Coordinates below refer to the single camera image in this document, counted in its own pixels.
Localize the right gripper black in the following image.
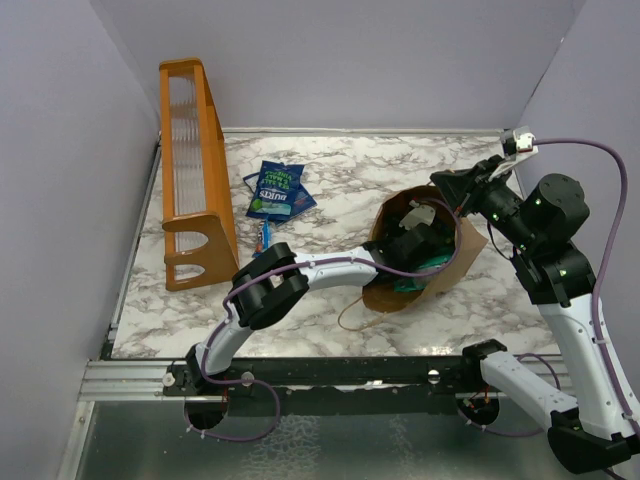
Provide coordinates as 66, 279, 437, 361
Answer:
431, 154, 541, 251

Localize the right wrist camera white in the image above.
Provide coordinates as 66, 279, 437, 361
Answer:
500, 126, 538, 157

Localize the dark blue snack packet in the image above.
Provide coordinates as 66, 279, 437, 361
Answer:
243, 172, 317, 225

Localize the orange wooden rack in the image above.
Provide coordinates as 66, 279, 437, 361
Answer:
159, 58, 239, 291

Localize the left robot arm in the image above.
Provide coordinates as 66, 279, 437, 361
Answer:
186, 223, 441, 395

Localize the blue Burts crisps packet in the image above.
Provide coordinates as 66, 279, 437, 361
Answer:
246, 161, 304, 221

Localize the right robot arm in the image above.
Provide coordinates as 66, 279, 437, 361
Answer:
430, 156, 639, 474

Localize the brown paper bag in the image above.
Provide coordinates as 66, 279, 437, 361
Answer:
337, 185, 487, 332

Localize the small blue candy bar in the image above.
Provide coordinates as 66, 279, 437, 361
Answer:
252, 219, 271, 258

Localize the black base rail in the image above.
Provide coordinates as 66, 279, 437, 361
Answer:
163, 356, 497, 417

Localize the green snack packet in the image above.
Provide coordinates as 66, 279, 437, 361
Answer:
393, 250, 453, 293

